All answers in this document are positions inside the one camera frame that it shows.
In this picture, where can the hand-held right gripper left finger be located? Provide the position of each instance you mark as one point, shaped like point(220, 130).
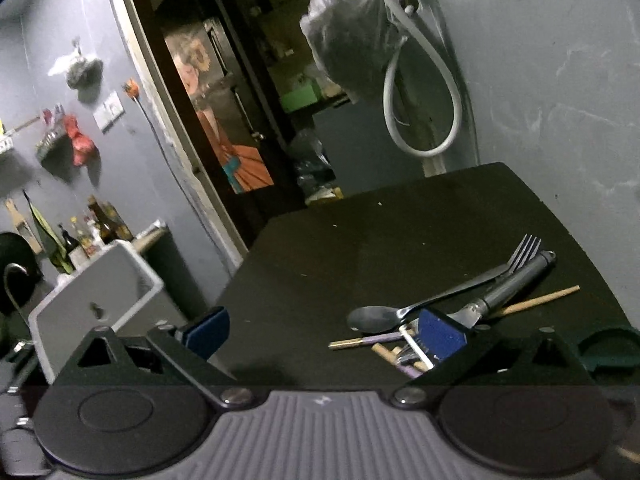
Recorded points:
point(210, 332)

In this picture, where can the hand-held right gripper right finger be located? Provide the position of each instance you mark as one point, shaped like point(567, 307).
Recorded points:
point(440, 332)

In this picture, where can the wooden chopstick purple band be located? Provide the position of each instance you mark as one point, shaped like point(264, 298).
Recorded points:
point(385, 351)
point(545, 298)

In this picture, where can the steel spoon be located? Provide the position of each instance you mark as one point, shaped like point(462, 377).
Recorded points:
point(372, 319)

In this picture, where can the white perforated plastic basket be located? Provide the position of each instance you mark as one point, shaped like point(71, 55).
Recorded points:
point(100, 295)

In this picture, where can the steel fork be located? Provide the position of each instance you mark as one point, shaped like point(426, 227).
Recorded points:
point(525, 252)

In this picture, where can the dark green kitchen scissors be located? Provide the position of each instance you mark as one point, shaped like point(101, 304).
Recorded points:
point(610, 347)

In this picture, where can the brown glass bottle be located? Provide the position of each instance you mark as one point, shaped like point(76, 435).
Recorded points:
point(102, 220)

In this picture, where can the labelled dark bottle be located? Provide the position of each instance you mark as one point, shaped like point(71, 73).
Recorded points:
point(75, 250)

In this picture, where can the curved metal hook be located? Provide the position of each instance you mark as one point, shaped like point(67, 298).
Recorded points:
point(7, 275)

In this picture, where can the black round pan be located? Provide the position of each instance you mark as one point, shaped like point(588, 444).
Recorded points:
point(15, 255)

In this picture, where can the dark green glass bottle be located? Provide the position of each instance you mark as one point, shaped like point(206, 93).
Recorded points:
point(47, 240)

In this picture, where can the dark grey cabinet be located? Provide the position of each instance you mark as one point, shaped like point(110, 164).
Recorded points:
point(365, 150)

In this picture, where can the black plastic bag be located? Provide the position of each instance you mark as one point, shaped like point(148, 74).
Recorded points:
point(310, 160)

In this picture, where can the orange figure poster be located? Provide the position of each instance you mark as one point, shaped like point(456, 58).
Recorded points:
point(220, 125)

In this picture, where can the wooden spatula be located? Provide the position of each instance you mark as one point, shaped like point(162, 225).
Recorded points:
point(22, 225)

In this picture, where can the red cloth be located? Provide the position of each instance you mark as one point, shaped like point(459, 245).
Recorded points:
point(80, 142)

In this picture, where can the dark wooden door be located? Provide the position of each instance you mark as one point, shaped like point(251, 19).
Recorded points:
point(270, 110)

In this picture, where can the green box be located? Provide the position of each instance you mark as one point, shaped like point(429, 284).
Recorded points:
point(299, 97)

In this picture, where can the hanging mesh scrubber bag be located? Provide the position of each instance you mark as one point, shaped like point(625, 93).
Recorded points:
point(80, 67)

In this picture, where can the clear plastic bag dark contents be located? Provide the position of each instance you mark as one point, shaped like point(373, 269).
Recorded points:
point(350, 35)

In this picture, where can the white door frame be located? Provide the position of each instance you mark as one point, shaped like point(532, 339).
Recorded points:
point(165, 110)

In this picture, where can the white wall switch plate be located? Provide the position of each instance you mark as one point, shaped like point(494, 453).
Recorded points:
point(109, 111)

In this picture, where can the orange wall hook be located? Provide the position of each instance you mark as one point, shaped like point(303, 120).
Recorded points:
point(131, 89)

